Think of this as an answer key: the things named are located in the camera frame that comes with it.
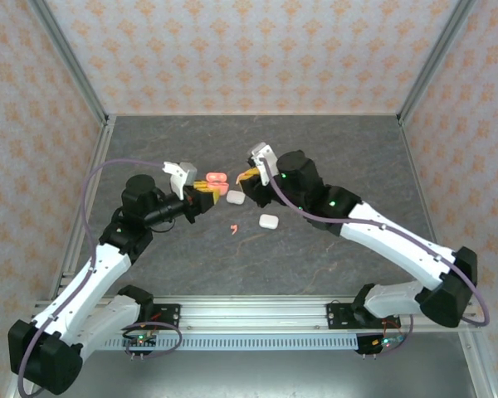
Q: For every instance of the pink earbud charging case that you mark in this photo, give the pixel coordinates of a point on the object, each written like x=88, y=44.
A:
x=216, y=177

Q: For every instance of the white earbud charging case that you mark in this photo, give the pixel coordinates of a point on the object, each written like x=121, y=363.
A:
x=235, y=197
x=268, y=221

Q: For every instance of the left black-white robot arm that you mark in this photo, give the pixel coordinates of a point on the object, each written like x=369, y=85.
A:
x=87, y=286

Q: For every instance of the right black-white robot arm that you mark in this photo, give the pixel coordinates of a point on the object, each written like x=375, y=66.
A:
x=398, y=244

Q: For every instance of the small lit circuit board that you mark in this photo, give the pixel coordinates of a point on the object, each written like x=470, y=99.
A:
x=140, y=341
x=388, y=342

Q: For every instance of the grey metal panel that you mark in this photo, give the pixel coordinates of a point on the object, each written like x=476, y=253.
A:
x=253, y=373

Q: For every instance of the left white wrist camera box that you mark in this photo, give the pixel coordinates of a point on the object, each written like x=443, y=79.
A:
x=186, y=172

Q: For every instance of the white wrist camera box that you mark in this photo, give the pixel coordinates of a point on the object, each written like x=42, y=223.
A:
x=186, y=172
x=260, y=151

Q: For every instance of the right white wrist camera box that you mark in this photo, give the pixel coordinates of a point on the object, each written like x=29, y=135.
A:
x=260, y=151

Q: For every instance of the aluminium side rail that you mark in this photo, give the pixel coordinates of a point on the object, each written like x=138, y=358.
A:
x=103, y=145
x=407, y=145

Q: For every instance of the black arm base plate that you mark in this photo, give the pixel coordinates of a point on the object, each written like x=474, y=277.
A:
x=340, y=315
x=168, y=313

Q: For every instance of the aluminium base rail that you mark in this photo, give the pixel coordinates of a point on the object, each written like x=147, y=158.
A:
x=253, y=315

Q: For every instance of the aluminium frame post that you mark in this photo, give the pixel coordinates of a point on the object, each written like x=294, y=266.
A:
x=435, y=62
x=75, y=68

